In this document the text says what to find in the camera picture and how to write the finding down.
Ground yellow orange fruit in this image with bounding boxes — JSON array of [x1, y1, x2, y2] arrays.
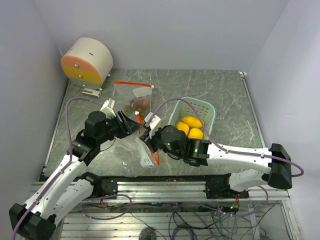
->
[[188, 128, 204, 140]]

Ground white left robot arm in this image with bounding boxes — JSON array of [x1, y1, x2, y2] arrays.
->
[[9, 111, 141, 240]]

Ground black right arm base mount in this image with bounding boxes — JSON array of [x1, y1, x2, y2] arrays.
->
[[203, 180, 249, 199]]

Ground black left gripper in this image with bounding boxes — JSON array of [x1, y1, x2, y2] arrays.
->
[[96, 109, 143, 144]]

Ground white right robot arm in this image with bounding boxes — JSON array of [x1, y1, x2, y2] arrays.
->
[[139, 125, 293, 198]]

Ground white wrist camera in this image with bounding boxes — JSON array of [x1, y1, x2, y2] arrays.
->
[[143, 112, 161, 139], [100, 98, 116, 119]]

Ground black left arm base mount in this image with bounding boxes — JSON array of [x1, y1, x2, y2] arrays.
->
[[79, 171, 118, 198]]

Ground light blue fruit basket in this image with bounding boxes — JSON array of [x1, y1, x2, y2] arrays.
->
[[168, 96, 217, 140]]

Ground bunch of brown longans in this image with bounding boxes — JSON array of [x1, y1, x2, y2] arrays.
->
[[124, 98, 147, 117]]

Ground small white metal latch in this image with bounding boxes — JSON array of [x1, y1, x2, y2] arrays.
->
[[82, 88, 101, 99]]

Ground yellow mango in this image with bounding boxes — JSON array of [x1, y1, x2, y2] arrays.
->
[[181, 115, 203, 129]]

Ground round white drawer box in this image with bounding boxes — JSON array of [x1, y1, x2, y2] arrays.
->
[[60, 37, 114, 90]]

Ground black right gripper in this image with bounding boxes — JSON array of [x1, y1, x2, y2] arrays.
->
[[139, 125, 183, 159]]

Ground aluminium extrusion rail frame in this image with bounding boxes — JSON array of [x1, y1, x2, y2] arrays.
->
[[53, 179, 303, 240]]

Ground tangled cables below table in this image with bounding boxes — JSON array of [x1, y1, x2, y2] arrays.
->
[[81, 194, 276, 240]]

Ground clear zip bag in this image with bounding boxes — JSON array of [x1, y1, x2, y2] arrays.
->
[[99, 128, 160, 177], [113, 81, 154, 119]]

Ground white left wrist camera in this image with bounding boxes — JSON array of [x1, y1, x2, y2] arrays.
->
[[100, 98, 116, 119]]

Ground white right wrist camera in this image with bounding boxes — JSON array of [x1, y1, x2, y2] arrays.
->
[[143, 112, 161, 139]]

